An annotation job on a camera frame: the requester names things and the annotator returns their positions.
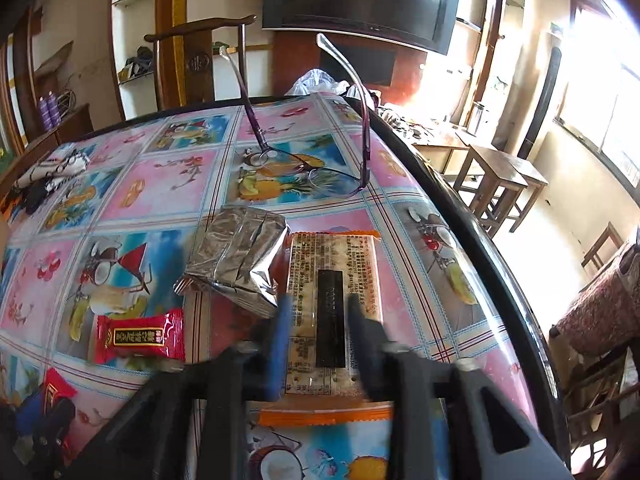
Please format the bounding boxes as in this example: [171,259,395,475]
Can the dark wooden chair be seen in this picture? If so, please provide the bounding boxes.
[144,14,258,111]

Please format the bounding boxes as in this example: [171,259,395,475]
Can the purple frame eyeglasses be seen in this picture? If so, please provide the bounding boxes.
[217,32,373,198]

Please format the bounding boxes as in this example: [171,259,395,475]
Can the brown wooden cabinet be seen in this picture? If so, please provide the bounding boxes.
[0,102,96,181]

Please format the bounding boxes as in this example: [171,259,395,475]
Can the black white orange scarf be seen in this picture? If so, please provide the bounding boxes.
[10,145,91,216]

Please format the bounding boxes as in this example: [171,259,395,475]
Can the white corner shelf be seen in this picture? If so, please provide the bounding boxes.
[111,0,161,116]

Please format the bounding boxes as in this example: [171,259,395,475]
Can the dark crumpled shelf object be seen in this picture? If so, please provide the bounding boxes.
[120,47,156,81]

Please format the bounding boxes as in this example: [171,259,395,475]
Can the white plastic bag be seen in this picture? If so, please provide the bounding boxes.
[285,67,351,97]

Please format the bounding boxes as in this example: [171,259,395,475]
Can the red black label candy packet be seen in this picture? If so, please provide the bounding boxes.
[39,367,80,411]
[92,308,186,367]

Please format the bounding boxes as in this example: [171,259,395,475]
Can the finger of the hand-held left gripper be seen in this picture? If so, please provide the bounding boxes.
[11,391,46,463]
[42,399,78,467]

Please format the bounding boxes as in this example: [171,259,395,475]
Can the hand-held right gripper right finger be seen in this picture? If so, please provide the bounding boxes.
[346,292,576,480]

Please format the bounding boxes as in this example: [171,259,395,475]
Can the floral cushion chair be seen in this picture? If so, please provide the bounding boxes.
[547,240,640,461]

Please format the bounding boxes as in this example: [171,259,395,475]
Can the orange edged cracker packet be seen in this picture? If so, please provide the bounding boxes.
[257,230,396,428]

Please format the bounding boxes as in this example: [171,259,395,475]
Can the black stove pipe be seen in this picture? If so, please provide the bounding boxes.
[517,45,563,161]

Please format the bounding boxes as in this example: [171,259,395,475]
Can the large silver foil snack packet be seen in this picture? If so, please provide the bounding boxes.
[174,205,291,320]

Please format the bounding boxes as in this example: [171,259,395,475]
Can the small wooden stool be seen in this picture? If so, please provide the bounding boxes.
[581,221,626,268]

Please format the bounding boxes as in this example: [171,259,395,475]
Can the bright window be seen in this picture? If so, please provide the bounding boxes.
[555,0,640,186]

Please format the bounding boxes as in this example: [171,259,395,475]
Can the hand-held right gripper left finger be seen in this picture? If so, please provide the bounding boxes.
[65,292,296,480]

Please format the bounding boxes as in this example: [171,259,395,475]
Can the black panel under television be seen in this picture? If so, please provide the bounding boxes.
[320,45,398,88]

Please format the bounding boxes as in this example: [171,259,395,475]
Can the low wooden table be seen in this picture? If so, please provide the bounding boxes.
[380,102,481,161]

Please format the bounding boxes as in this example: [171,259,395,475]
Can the black flat screen television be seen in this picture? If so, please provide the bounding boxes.
[261,0,463,56]

